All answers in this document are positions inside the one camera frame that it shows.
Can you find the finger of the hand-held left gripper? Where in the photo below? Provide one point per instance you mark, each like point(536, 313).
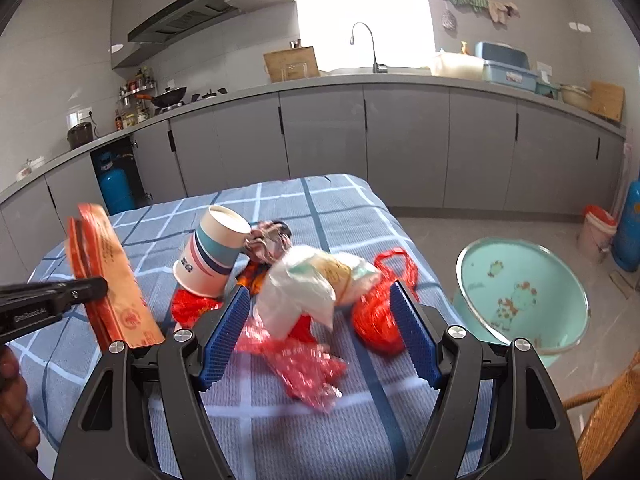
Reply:
point(60, 290)

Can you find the tall blue gas cylinder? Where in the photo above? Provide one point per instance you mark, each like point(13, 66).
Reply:
point(631, 230)

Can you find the mint green basin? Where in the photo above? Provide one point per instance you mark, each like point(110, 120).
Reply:
point(520, 300)

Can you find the brown rice cooker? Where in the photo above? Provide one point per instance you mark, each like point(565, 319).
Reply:
point(80, 136)

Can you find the clear red plastic film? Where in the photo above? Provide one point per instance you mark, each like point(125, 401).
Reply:
point(300, 365)

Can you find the hanging scouring ball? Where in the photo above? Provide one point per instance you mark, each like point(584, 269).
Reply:
point(448, 21)

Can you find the blue plaid blanket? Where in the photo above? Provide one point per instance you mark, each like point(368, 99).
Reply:
point(325, 200)

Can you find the green basket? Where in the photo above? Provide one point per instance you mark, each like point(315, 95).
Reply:
point(547, 89)

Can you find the beige hanging cloth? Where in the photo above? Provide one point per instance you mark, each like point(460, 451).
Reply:
point(500, 10)

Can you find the grey upper cabinet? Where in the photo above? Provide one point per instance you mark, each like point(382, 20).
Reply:
point(125, 15)

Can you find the wicker chair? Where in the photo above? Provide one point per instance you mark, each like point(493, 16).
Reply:
point(610, 410)

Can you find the white plastic tub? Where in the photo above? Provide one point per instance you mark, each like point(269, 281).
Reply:
point(457, 66)

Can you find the grey kitchen base cabinets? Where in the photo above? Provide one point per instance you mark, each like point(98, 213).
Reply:
point(400, 145)

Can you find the red paper packet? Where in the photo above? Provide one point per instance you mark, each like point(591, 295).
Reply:
point(120, 317)

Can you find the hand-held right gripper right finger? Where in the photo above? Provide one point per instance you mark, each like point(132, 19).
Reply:
point(415, 330)

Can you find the gas stove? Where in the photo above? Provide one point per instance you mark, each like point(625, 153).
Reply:
point(207, 95)

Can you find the red lidded white bucket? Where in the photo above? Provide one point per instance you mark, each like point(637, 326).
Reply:
point(595, 240)

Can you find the orange wrapper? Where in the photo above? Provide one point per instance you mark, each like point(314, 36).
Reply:
point(252, 280)

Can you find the white plastic bag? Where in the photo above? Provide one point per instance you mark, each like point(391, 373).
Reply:
point(295, 290)

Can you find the dark wooden cutting board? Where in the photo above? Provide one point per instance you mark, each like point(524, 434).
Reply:
point(607, 100)

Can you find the curved metal faucet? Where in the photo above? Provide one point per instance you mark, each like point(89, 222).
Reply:
point(374, 47)

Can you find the bright window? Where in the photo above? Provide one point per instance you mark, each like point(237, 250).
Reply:
point(365, 0)

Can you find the metal spice rack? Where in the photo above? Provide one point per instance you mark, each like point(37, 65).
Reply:
point(134, 90)

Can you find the blue dish box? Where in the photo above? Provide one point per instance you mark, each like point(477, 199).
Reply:
point(505, 77)

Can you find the striped paper cup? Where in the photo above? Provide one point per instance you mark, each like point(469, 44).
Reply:
point(210, 255)

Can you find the dark wrapper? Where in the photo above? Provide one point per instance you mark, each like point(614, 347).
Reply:
point(267, 242)

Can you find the black wok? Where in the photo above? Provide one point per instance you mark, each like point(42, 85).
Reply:
point(170, 96)

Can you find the range hood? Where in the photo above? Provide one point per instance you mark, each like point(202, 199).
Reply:
point(185, 15)

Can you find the person's left hand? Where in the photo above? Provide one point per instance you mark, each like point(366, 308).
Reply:
point(15, 400)

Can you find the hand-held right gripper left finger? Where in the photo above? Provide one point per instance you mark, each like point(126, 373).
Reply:
point(227, 330)

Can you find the small red plastic bag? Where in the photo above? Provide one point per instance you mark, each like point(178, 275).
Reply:
point(192, 310)

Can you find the small yellow bottle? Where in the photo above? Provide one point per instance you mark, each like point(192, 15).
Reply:
point(465, 48)

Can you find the small blue gas cylinder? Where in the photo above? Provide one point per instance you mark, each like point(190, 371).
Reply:
point(117, 190)

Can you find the beige bowl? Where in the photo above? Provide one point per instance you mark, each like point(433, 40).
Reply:
point(575, 96)

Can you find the white wall socket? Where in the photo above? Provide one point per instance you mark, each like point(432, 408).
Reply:
point(80, 116)

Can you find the light wooden cutting board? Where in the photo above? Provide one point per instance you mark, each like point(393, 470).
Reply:
point(285, 62)

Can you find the orange-red plastic bag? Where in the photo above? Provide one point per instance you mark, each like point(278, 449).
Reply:
point(375, 320)

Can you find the green striped towel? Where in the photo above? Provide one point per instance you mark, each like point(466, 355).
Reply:
point(467, 0)

